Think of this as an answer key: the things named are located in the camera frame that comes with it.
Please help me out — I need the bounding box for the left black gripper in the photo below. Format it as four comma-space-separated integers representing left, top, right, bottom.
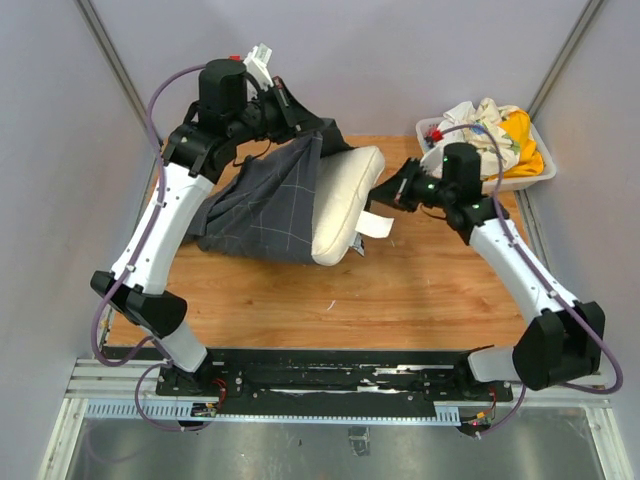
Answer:
229, 76, 326, 145

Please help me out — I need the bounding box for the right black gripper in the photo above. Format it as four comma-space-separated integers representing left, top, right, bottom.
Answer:
365, 157, 454, 214

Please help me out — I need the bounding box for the cream pillow with bear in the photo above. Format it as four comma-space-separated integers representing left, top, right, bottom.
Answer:
311, 146, 394, 266

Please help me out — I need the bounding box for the dark grey checked pillowcase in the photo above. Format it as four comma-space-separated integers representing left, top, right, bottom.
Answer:
182, 118, 352, 264

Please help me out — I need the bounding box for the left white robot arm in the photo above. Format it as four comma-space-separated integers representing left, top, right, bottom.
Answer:
91, 58, 346, 396

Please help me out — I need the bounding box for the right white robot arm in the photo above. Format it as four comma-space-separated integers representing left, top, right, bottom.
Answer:
369, 143, 605, 400

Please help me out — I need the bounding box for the crumpled patterned white cloth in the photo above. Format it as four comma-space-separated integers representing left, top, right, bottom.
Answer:
428, 98, 520, 180

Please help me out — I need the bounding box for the yellow cloth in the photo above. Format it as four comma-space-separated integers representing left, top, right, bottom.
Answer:
500, 109, 544, 178

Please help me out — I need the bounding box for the white plastic basket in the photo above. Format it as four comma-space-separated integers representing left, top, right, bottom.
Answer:
415, 115, 558, 194

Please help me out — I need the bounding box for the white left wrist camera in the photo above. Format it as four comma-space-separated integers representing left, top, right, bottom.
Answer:
243, 43, 274, 90

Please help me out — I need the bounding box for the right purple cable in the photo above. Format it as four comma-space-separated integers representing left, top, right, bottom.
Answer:
439, 124, 625, 396

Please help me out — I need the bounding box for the purple cable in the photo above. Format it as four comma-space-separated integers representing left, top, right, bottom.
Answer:
439, 124, 625, 396
92, 63, 209, 432

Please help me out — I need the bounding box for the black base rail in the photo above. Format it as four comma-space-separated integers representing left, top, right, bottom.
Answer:
156, 349, 513, 419

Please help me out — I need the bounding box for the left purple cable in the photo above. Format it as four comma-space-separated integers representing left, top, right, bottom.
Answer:
92, 63, 209, 432

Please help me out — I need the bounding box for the white slotted cable duct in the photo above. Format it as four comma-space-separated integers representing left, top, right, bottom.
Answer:
84, 402, 461, 426

